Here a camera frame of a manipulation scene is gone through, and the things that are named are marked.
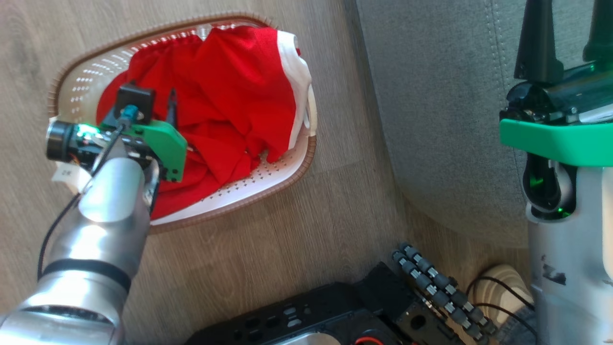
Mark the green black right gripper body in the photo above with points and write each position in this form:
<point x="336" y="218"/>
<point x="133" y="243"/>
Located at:
<point x="555" y="136"/>

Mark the beige round sofa foot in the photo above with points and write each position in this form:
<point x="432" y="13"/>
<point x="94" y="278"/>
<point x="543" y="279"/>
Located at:
<point x="493" y="294"/>

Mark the grey fabric sofa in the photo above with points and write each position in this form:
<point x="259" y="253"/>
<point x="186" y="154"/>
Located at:
<point x="431" y="96"/>

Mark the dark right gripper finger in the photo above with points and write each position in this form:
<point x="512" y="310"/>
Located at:
<point x="602" y="33"/>
<point x="539" y="43"/>

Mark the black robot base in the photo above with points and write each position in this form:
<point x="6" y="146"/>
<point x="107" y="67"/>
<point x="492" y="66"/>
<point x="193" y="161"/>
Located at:
<point x="311" y="311"/>

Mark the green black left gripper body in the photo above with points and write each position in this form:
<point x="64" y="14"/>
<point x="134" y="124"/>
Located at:
<point x="165" y="143"/>

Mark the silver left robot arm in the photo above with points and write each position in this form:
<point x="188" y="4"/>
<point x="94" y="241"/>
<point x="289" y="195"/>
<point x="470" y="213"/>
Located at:
<point x="91" y="249"/>

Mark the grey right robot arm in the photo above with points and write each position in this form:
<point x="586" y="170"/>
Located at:
<point x="570" y="287"/>

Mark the cream basket with brown rim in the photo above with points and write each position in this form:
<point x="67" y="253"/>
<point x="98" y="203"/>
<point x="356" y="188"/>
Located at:
<point x="282" y="170"/>

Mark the red white sports garment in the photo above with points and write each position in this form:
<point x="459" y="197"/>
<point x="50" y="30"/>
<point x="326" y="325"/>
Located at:
<point x="230" y="105"/>

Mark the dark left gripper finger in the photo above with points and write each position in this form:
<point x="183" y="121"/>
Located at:
<point x="111" y="120"/>
<point x="172" y="109"/>

